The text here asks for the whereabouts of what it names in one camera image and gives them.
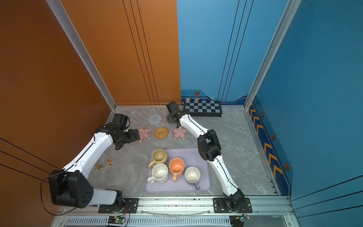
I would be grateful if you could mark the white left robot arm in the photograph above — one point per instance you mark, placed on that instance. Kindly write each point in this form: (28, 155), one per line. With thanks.
(70, 187)

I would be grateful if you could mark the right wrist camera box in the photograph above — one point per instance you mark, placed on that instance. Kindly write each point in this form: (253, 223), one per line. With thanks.
(173, 108)

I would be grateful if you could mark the right green circuit board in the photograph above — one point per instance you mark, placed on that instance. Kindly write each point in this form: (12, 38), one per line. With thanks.
(238, 221)

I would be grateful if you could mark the lilac mug cream inside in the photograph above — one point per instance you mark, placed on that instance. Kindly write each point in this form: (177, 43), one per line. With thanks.
(192, 176)

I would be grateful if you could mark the pink flower silicone coaster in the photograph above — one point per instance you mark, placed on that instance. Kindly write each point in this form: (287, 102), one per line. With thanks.
(179, 133)

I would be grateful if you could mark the woven rattan round coaster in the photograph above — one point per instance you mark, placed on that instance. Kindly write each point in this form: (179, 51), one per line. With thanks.
(161, 133)

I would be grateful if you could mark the white cream mug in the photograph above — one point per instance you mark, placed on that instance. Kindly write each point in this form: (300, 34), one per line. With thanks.
(159, 173)

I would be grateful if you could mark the green circuit board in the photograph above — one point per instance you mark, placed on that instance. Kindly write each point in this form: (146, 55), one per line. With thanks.
(238, 221)
(116, 221)

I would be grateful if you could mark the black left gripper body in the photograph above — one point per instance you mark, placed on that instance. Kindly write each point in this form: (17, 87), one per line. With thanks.
(128, 136)

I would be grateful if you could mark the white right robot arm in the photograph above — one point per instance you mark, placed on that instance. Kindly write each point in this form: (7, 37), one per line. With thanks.
(210, 150)

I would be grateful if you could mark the beige yellow mug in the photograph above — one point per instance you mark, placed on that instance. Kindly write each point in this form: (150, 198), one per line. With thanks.
(159, 156)

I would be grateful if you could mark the black chessboard box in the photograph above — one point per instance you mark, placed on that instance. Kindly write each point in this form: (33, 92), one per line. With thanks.
(203, 108)

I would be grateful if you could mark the left green circuit board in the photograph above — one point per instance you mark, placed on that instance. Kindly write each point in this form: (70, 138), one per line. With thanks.
(116, 221)

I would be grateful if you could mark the lilac plastic tray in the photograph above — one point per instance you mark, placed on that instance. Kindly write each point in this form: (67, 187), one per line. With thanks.
(191, 157)

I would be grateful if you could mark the blue woven round coaster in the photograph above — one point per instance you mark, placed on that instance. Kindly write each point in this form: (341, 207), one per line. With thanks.
(155, 119)

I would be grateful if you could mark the orange mug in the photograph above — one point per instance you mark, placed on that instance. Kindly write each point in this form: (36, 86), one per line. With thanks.
(176, 167)

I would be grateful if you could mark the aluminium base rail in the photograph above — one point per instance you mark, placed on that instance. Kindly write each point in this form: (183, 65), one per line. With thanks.
(185, 211)

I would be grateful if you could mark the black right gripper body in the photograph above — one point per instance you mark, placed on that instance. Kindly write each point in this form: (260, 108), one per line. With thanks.
(170, 117)

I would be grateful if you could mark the small brass object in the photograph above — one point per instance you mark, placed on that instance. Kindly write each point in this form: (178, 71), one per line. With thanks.
(99, 166)

